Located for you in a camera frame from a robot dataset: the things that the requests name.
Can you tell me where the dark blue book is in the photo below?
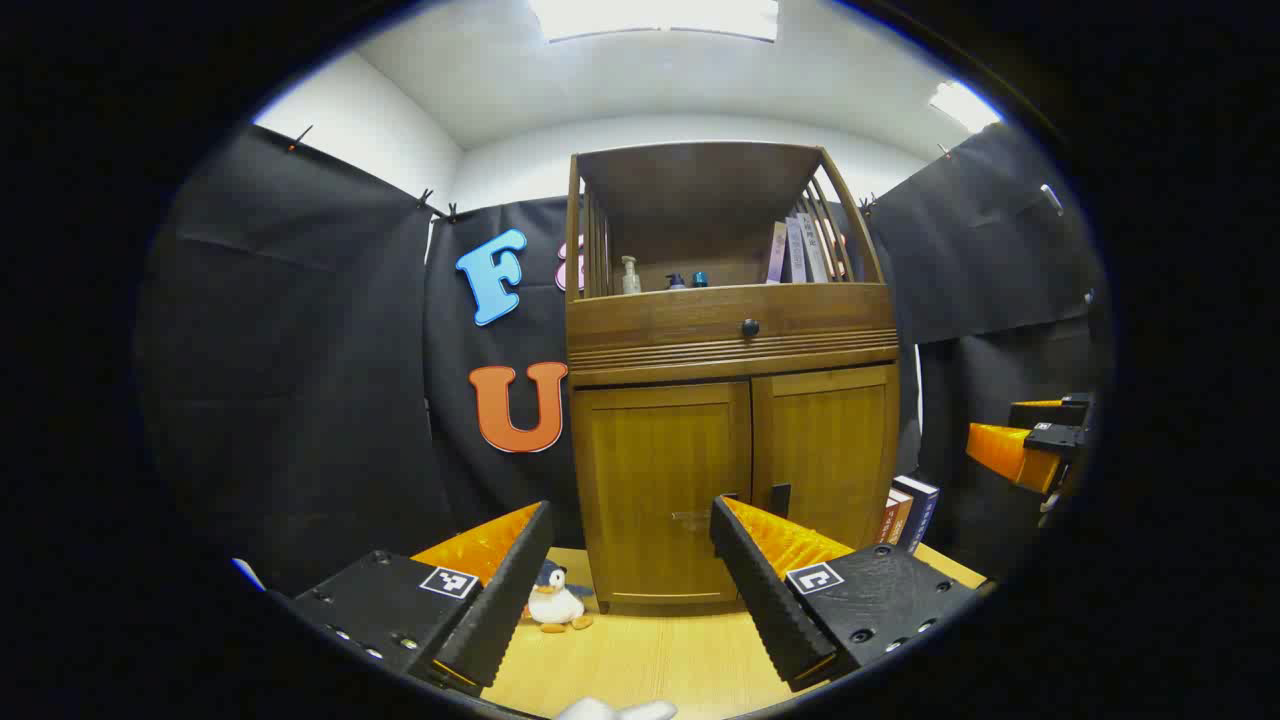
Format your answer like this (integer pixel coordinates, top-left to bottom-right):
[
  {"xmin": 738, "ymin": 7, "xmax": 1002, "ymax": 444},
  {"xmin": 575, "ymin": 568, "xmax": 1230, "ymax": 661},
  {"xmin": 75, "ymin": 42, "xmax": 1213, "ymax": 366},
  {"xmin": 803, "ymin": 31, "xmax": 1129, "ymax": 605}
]
[{"xmin": 897, "ymin": 475, "xmax": 941, "ymax": 554}]

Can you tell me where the wooden double-door shoe cabinet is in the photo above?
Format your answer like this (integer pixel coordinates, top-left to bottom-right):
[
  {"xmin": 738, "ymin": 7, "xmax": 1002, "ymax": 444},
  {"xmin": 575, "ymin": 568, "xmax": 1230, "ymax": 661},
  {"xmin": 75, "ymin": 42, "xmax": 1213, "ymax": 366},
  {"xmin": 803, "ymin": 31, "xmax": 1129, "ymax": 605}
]
[{"xmin": 563, "ymin": 141, "xmax": 901, "ymax": 616}]

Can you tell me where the black backdrop cloth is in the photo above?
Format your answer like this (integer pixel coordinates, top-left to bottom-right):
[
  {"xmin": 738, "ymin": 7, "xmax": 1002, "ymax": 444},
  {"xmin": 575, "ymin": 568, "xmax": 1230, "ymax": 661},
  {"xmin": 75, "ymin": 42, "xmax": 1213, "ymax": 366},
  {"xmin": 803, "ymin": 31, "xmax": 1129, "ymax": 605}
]
[{"xmin": 135, "ymin": 120, "xmax": 1116, "ymax": 596}]

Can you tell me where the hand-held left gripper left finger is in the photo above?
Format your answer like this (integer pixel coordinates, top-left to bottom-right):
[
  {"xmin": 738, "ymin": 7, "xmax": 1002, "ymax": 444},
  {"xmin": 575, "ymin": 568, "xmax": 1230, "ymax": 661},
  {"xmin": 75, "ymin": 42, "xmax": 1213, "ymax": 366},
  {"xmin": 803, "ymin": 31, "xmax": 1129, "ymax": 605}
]
[{"xmin": 288, "ymin": 500, "xmax": 556, "ymax": 693}]

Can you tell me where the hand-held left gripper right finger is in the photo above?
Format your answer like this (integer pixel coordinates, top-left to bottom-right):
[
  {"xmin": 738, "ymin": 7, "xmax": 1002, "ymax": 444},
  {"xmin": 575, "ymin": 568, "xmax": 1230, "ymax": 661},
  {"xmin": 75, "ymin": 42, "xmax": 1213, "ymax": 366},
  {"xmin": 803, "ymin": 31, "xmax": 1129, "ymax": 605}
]
[{"xmin": 709, "ymin": 495, "xmax": 981, "ymax": 693}]

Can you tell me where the wooden cabinet door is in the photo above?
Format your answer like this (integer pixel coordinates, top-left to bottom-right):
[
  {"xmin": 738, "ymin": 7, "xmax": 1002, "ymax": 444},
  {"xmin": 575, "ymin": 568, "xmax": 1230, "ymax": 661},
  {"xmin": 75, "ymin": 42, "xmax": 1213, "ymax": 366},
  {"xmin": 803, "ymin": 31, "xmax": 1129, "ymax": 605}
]
[
  {"xmin": 572, "ymin": 380, "xmax": 753, "ymax": 606},
  {"xmin": 750, "ymin": 364, "xmax": 901, "ymax": 551}
]

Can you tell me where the wooden cabinet drawer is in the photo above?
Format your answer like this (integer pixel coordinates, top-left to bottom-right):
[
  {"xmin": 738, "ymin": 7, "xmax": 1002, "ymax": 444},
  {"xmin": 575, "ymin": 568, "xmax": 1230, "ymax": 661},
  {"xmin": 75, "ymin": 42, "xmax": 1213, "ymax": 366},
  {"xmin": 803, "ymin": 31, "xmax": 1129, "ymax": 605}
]
[{"xmin": 566, "ymin": 283, "xmax": 898, "ymax": 353}]

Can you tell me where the ceiling light panel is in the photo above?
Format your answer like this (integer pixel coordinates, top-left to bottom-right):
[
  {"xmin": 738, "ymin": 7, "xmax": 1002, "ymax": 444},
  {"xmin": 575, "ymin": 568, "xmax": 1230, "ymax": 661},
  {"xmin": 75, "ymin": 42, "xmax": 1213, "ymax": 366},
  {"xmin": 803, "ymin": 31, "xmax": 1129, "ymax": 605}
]
[{"xmin": 928, "ymin": 79, "xmax": 1004, "ymax": 134}]

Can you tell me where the penguin plush toy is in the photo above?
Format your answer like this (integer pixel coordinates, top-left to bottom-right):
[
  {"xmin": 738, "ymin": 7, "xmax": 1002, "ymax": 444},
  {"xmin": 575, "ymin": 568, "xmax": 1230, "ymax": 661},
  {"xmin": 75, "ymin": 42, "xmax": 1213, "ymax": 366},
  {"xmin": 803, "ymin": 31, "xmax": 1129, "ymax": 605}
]
[{"xmin": 525, "ymin": 560, "xmax": 596, "ymax": 634}]

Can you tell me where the pale grey book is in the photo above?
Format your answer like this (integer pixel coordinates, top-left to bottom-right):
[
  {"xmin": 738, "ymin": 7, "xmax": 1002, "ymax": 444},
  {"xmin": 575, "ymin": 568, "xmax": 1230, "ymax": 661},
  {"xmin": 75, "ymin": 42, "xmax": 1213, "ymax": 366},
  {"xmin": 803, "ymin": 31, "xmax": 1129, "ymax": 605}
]
[{"xmin": 797, "ymin": 212, "xmax": 831, "ymax": 283}]

